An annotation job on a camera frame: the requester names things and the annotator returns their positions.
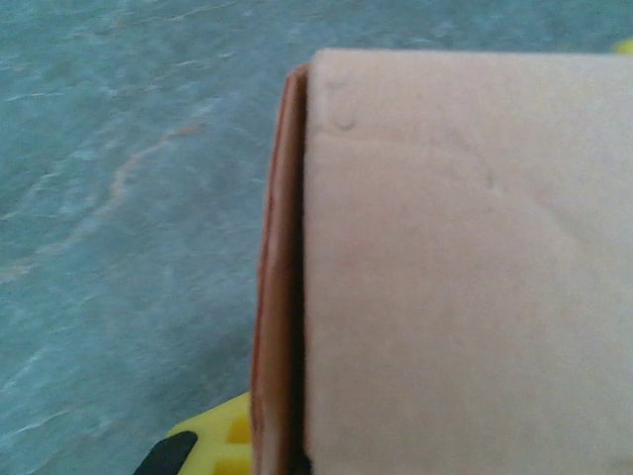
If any salmon orange paper box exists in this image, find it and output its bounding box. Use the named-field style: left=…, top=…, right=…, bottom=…
left=249, top=47, right=633, bottom=475

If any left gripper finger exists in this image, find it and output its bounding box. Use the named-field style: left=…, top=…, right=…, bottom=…
left=136, top=393, right=257, bottom=475

